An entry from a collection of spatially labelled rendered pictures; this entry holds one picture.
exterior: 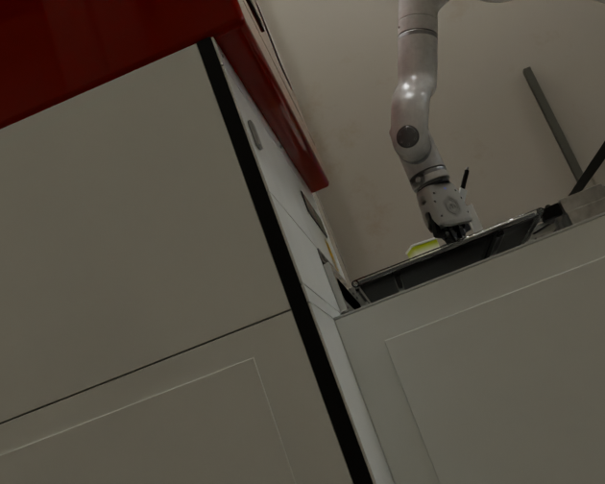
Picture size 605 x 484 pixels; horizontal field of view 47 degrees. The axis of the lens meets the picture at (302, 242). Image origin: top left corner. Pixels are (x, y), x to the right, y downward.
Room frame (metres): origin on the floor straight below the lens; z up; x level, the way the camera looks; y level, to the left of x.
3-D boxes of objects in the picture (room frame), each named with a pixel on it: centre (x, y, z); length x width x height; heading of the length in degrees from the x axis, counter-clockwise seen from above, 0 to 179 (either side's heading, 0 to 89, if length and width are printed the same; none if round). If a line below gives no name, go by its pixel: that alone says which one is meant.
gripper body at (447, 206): (1.48, -0.31, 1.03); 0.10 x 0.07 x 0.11; 127
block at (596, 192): (1.27, -0.51, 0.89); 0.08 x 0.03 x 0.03; 84
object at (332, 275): (1.44, -0.05, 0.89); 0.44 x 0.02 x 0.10; 174
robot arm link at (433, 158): (1.47, -0.31, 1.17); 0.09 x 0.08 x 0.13; 165
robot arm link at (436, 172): (1.48, -0.31, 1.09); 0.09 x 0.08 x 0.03; 127
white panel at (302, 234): (1.27, -0.01, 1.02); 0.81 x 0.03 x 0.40; 174
